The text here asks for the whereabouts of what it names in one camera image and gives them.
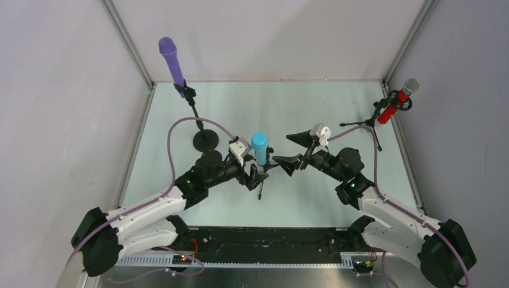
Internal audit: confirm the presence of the black tripod clip stand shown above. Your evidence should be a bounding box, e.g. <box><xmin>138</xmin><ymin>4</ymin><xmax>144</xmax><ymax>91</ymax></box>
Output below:
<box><xmin>258</xmin><ymin>146</ymin><xmax>279</xmax><ymax>200</ymax></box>

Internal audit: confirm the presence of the teal microphone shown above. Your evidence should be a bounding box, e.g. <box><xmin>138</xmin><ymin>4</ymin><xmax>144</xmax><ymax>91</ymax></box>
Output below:
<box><xmin>251</xmin><ymin>132</ymin><xmax>269</xmax><ymax>166</ymax></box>

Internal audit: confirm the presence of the round base mic stand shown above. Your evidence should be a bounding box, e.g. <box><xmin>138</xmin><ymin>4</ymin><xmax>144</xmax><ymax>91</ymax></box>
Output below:
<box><xmin>173</xmin><ymin>81</ymin><xmax>219</xmax><ymax>152</ymax></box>

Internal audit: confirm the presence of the black tripod shock-mount stand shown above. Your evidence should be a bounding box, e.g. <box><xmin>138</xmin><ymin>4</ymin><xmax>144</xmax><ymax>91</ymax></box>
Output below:
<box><xmin>339</xmin><ymin>97</ymin><xmax>388</xmax><ymax>151</ymax></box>

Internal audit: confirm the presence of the red glitter microphone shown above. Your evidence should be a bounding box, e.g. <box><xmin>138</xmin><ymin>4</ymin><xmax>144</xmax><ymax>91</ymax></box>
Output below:
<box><xmin>377</xmin><ymin>79</ymin><xmax>420</xmax><ymax>124</ymax></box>

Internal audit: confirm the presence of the purple microphone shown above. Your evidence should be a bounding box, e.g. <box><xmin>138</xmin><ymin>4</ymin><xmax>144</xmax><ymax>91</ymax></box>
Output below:
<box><xmin>158</xmin><ymin>37</ymin><xmax>185</xmax><ymax>98</ymax></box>

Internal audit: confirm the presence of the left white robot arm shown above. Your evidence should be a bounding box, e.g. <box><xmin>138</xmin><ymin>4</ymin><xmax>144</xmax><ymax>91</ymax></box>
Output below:
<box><xmin>71</xmin><ymin>151</ymin><xmax>269</xmax><ymax>277</ymax></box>

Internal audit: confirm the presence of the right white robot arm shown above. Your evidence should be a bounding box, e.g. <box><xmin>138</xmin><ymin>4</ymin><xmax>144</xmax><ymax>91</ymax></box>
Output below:
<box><xmin>273</xmin><ymin>129</ymin><xmax>477</xmax><ymax>287</ymax></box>

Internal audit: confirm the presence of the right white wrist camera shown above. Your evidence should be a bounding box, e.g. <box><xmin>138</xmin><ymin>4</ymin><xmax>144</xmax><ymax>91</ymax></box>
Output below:
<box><xmin>309</xmin><ymin>123</ymin><xmax>331</xmax><ymax>147</ymax></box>

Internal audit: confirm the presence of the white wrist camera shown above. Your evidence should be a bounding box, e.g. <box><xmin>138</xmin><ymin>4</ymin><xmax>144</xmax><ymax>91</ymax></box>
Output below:
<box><xmin>229</xmin><ymin>137</ymin><xmax>253</xmax><ymax>167</ymax></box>
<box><xmin>309</xmin><ymin>123</ymin><xmax>331</xmax><ymax>147</ymax></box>

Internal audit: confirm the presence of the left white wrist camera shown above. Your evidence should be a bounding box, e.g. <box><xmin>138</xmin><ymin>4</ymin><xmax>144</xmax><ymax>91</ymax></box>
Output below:
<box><xmin>229</xmin><ymin>137</ymin><xmax>253</xmax><ymax>167</ymax></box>

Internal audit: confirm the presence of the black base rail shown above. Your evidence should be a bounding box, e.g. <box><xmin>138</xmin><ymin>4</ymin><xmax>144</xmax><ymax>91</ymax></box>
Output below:
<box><xmin>170</xmin><ymin>226</ymin><xmax>370</xmax><ymax>265</ymax></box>

